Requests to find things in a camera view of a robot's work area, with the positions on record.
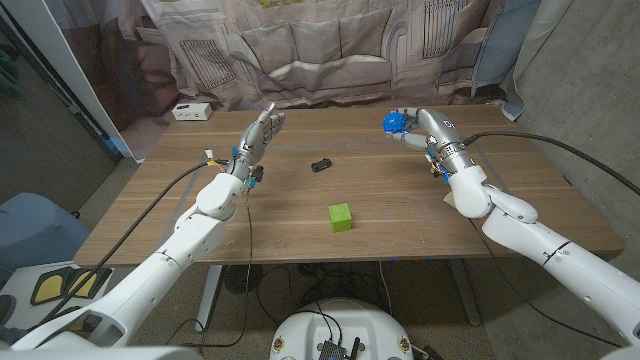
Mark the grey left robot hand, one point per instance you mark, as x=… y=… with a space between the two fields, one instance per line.
x=255 y=145

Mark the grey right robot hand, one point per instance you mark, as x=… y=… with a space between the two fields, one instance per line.
x=442 y=131

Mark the blue spiky stress ball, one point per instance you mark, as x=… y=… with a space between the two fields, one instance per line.
x=395 y=122

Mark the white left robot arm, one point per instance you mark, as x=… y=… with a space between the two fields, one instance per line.
x=195 y=240

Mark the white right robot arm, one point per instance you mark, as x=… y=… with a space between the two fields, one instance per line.
x=530 y=235

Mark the black toy car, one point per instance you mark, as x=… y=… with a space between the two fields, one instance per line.
x=321 y=164

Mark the green sticky note block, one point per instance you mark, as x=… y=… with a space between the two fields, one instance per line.
x=340 y=217

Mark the white paper sheet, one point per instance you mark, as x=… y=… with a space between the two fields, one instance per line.
x=450 y=200

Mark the white power strip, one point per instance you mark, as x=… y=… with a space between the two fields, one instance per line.
x=192 y=111

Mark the printed sofa backdrop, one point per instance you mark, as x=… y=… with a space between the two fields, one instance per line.
x=320 y=50

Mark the pale cloth curtain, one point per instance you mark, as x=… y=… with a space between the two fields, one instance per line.
x=530 y=50

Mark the black round fan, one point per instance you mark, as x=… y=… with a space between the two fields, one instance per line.
x=243 y=277

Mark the white table leg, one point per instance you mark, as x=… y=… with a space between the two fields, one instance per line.
x=210 y=295

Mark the grey table leg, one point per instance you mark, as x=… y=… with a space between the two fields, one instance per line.
x=465 y=290

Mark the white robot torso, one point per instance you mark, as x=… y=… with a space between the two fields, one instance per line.
x=345 y=325

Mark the black computer module with antenna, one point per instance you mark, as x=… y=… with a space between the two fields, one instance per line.
x=332 y=351

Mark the blue bin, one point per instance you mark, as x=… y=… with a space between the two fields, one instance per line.
x=35 y=230

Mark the yellow and black foot pedal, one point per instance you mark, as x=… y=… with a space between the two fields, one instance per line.
x=47 y=290

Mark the white floor board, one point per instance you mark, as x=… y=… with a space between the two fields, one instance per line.
x=20 y=285

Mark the person's foot in dark shoe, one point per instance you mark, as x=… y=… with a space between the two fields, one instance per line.
x=6 y=310

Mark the white partition frame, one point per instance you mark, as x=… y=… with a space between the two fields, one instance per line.
x=50 y=50

